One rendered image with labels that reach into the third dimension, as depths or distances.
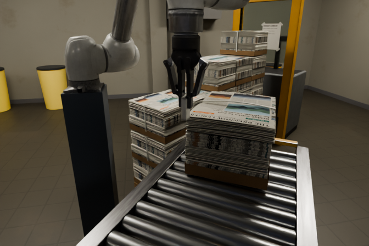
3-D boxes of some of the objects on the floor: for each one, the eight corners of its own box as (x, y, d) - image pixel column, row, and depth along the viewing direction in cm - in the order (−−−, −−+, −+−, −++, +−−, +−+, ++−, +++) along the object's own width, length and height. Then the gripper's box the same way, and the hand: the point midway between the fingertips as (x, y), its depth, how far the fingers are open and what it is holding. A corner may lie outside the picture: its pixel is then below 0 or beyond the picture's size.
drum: (73, 102, 448) (68, 64, 426) (67, 110, 408) (61, 68, 386) (48, 104, 440) (41, 65, 418) (39, 111, 400) (31, 68, 378)
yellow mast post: (273, 143, 288) (296, -31, 230) (276, 141, 294) (298, -29, 236) (281, 145, 282) (306, -33, 224) (284, 143, 288) (308, -31, 231)
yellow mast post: (226, 129, 329) (235, -22, 271) (229, 127, 336) (239, -21, 278) (231, 130, 323) (242, -23, 266) (235, 128, 330) (246, -22, 272)
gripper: (214, 33, 64) (211, 118, 71) (170, 33, 69) (171, 112, 76) (204, 34, 57) (202, 127, 65) (157, 34, 62) (160, 119, 70)
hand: (185, 107), depth 69 cm, fingers closed
